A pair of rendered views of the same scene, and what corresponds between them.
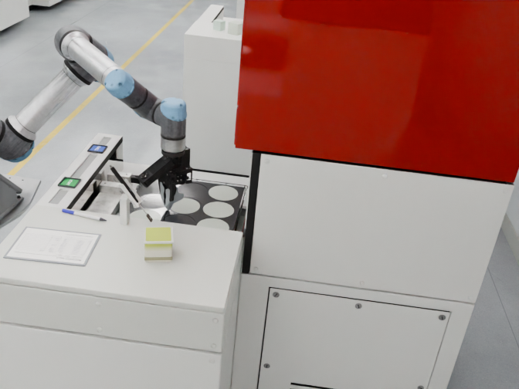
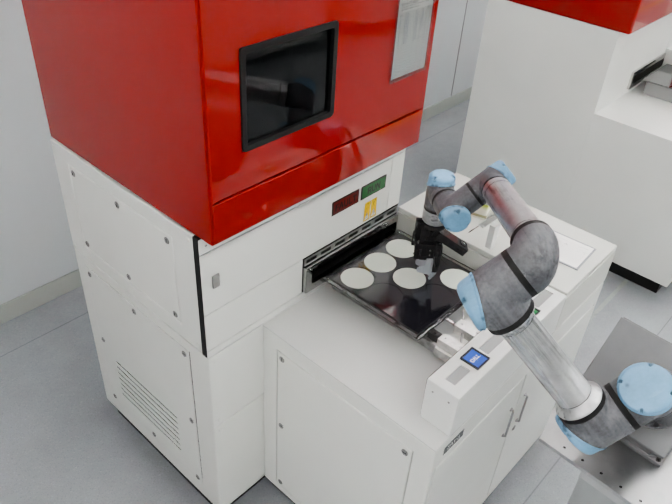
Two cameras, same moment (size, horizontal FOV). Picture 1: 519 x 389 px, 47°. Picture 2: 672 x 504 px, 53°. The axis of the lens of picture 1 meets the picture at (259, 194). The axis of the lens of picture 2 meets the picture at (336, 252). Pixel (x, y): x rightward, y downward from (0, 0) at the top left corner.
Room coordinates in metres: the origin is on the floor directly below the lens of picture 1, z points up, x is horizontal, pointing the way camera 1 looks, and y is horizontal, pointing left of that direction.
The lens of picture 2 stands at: (3.10, 1.02, 2.17)
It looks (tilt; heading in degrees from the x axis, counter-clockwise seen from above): 37 degrees down; 217
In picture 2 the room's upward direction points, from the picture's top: 4 degrees clockwise
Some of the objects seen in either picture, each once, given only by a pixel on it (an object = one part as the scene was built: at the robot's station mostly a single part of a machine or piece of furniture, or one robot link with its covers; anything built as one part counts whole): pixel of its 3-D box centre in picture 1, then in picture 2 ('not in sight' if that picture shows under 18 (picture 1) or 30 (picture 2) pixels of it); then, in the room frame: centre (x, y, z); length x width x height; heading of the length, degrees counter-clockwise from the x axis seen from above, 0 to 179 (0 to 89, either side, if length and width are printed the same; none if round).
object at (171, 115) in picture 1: (172, 118); (440, 191); (1.65, 0.28, 1.21); 0.09 x 0.08 x 0.11; 50
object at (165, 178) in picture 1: (174, 166); (429, 237); (1.66, 0.27, 1.05); 0.09 x 0.08 x 0.12; 130
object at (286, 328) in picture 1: (335, 308); (241, 332); (1.84, -0.34, 0.41); 0.82 x 0.71 x 0.82; 177
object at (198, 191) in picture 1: (185, 205); (407, 278); (1.68, 0.24, 0.90); 0.34 x 0.34 x 0.01; 87
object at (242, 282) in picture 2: (262, 155); (312, 239); (1.86, 0.00, 1.02); 0.82 x 0.03 x 0.40; 177
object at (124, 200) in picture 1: (130, 202); (489, 226); (1.45, 0.36, 1.03); 0.06 x 0.04 x 0.13; 87
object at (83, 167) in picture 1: (85, 184); (497, 352); (1.77, 0.59, 0.89); 0.55 x 0.09 x 0.14; 177
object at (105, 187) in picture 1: (112, 187); (468, 332); (1.76, 0.50, 0.89); 0.08 x 0.03 x 0.03; 87
